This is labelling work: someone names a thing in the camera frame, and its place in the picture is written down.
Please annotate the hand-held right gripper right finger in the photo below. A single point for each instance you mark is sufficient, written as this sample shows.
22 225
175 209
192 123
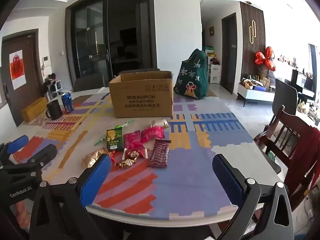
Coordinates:
227 180

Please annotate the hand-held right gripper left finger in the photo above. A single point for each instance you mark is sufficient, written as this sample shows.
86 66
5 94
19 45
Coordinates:
96 177

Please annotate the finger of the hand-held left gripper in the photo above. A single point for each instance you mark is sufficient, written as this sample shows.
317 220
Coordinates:
17 142
43 155

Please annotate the golden snack packet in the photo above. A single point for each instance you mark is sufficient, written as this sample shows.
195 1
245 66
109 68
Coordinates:
91 157

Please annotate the red candy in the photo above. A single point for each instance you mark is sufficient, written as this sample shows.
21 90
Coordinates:
111 156

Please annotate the gold candy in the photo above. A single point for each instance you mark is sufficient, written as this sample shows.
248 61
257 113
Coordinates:
126 163

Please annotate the green snack packet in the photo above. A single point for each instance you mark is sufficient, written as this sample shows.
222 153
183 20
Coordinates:
114 140

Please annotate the red and white candy packet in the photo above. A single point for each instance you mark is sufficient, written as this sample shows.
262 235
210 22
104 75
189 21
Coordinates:
133 154

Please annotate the pink snack packet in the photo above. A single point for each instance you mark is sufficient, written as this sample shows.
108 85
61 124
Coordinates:
132 141
153 133

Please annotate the green lollipop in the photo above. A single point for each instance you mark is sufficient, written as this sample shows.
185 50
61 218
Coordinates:
125 124

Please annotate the dark red striped packet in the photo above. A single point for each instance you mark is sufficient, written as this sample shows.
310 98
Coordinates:
160 155

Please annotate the beige snack packet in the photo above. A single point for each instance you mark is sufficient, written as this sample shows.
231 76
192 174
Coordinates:
160 123

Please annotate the brown cardboard box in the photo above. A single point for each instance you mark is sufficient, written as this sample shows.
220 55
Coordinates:
140 100

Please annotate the colourful patterned tablecloth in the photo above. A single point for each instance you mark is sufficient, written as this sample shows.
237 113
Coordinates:
195 170

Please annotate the yellow box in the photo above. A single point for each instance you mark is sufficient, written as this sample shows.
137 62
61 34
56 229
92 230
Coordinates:
33 110

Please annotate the black mug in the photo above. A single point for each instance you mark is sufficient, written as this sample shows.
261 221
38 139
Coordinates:
55 111

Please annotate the blue Oreo packet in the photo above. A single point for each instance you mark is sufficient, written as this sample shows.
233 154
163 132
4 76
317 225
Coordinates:
67 103

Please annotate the red and white door poster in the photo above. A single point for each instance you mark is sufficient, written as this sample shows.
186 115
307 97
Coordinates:
17 70

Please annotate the red cloth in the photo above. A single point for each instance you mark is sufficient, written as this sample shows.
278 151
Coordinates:
305 160

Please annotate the brown entrance door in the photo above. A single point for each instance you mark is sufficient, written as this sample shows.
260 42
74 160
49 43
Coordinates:
30 62

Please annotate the red wooden chair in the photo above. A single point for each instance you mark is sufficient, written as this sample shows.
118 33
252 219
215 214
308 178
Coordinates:
285 122

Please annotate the white low cabinet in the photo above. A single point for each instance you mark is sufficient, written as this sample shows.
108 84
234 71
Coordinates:
252 93

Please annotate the grey upholstered chair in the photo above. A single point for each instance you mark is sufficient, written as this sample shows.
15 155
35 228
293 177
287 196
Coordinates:
283 95

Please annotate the green snowflake print bag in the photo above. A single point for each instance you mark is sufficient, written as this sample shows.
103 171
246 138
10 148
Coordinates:
192 80

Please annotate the white shelf unit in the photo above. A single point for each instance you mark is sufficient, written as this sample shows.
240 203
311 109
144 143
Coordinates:
215 73

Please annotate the black monitor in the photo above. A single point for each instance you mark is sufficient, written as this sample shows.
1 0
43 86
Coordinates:
300 82

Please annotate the black framed glass door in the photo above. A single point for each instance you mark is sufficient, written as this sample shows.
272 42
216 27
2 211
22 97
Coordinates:
92 42

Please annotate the red foil balloon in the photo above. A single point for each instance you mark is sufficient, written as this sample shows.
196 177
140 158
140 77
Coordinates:
268 62

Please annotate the dark interior door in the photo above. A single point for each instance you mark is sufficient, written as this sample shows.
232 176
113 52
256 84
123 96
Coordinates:
228 55

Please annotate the white wall intercom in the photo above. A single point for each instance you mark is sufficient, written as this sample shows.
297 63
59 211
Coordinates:
46 61

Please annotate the dark slatted wall panel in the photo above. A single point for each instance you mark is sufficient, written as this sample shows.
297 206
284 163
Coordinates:
246 55

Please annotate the small wall picture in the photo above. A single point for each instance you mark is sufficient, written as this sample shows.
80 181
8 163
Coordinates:
212 31

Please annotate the gold wall ornament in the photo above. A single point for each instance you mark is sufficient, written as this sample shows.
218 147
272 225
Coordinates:
252 31

